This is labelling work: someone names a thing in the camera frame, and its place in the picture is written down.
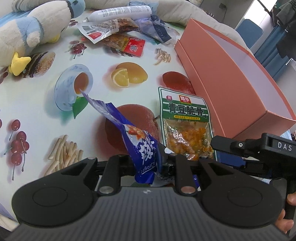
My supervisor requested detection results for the white cabinet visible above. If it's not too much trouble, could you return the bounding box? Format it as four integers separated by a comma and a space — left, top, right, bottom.
200, 0, 253, 29

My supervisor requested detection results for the blue facial tissue pack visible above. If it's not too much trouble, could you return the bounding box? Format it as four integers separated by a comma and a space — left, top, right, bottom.
128, 1, 180, 46

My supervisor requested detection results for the clear barcode snack packet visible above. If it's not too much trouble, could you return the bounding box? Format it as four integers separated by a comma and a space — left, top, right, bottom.
77, 18, 139, 44

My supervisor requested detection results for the pink cardboard box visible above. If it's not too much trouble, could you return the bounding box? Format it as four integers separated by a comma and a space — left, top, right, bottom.
175, 19, 295, 140

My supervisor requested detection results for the blue spicy snack bag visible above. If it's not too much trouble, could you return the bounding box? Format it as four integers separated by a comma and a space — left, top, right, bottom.
82, 92, 174, 184

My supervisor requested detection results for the green bean cartilage snack packet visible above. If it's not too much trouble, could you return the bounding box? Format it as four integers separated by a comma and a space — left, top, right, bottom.
158, 87, 216, 161

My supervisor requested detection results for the white blue plush penguin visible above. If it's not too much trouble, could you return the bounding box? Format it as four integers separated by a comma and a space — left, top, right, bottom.
1, 1, 85, 76

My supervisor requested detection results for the grey blanket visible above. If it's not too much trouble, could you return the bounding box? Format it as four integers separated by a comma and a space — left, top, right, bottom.
11, 0, 255, 55

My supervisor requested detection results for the blue chair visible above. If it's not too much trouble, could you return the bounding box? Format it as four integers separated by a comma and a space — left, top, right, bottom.
236, 19, 263, 49

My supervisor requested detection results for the white spray bottle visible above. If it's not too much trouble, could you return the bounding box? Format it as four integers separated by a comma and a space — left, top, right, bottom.
84, 5, 152, 23

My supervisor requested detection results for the orange spicy strip snack packet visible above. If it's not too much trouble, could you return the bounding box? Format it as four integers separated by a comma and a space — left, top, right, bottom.
101, 34, 145, 57

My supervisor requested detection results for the fruit print tablecloth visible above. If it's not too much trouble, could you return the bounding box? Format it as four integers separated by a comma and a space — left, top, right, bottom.
0, 7, 223, 223

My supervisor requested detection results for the person's right hand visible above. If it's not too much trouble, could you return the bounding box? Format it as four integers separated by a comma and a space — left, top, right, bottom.
275, 193, 296, 235

